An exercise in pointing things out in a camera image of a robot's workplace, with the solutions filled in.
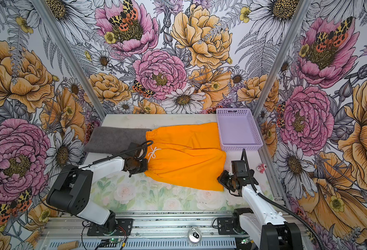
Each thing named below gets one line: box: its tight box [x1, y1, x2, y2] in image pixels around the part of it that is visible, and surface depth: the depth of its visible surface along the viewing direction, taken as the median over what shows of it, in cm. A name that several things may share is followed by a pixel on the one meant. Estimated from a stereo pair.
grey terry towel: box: [84, 126, 151, 155], surface depth 107 cm
